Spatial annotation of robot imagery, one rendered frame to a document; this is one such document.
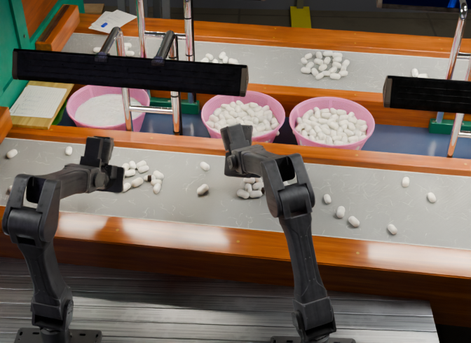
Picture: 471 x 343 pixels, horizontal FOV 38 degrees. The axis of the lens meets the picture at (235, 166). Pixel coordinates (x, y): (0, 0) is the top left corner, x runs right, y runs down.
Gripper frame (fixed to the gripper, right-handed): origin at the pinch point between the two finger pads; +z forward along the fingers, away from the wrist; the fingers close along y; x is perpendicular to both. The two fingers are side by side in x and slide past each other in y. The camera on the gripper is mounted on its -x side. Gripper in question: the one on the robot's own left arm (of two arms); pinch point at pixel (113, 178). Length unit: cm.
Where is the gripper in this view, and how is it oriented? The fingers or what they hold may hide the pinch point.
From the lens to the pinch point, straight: 189.7
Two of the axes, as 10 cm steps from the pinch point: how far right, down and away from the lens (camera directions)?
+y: -9.9, -0.9, 1.0
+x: -0.9, 10.0, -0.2
